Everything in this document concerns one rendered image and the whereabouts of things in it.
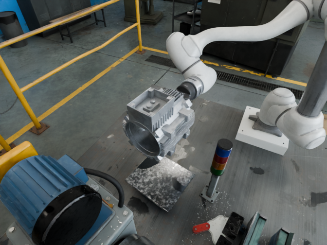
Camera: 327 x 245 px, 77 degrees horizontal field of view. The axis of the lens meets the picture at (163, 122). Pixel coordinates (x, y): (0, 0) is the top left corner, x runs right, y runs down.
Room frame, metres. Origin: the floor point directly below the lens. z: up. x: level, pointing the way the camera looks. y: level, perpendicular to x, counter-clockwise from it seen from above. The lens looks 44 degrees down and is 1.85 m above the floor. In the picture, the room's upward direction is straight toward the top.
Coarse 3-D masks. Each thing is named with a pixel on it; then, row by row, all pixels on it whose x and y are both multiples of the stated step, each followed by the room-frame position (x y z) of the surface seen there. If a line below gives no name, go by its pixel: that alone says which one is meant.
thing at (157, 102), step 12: (144, 96) 0.56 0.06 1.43; (156, 96) 0.58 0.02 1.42; (168, 96) 0.54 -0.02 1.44; (132, 108) 0.49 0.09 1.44; (144, 108) 0.51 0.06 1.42; (156, 108) 0.52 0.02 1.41; (168, 108) 0.51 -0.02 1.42; (132, 120) 0.49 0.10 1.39; (144, 120) 0.46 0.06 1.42; (156, 120) 0.46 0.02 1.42
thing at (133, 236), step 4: (128, 236) 0.23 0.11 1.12; (132, 236) 0.23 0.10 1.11; (136, 236) 0.23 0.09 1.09; (144, 236) 0.24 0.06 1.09; (124, 240) 0.21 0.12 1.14; (128, 240) 0.21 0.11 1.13; (132, 240) 0.22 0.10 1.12; (136, 240) 0.21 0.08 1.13; (140, 240) 0.21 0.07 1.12; (144, 240) 0.22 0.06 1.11; (148, 240) 0.22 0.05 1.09; (120, 244) 0.20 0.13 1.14; (124, 244) 0.20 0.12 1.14; (128, 244) 0.20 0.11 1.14; (132, 244) 0.20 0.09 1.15; (136, 244) 0.20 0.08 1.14; (140, 244) 0.20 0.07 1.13; (144, 244) 0.20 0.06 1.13; (148, 244) 0.21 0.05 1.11; (152, 244) 0.21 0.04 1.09
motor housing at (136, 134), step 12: (180, 96) 0.61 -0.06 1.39; (180, 108) 0.57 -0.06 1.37; (168, 120) 0.51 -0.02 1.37; (180, 120) 0.52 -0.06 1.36; (192, 120) 0.57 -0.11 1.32; (132, 132) 0.53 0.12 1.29; (144, 132) 0.56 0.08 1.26; (180, 132) 0.50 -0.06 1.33; (144, 144) 0.51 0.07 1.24; (156, 144) 0.51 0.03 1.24; (168, 144) 0.44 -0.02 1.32; (156, 156) 0.44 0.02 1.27
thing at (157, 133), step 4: (160, 88) 0.67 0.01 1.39; (188, 100) 0.59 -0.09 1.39; (184, 104) 0.58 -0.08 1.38; (188, 104) 0.58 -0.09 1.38; (128, 120) 0.50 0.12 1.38; (152, 132) 0.44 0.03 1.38; (156, 132) 0.44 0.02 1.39; (160, 132) 0.44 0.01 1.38; (156, 136) 0.43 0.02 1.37; (160, 136) 0.43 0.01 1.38; (128, 140) 0.52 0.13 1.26; (132, 144) 0.50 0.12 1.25; (156, 160) 0.44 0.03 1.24; (160, 160) 0.43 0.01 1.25
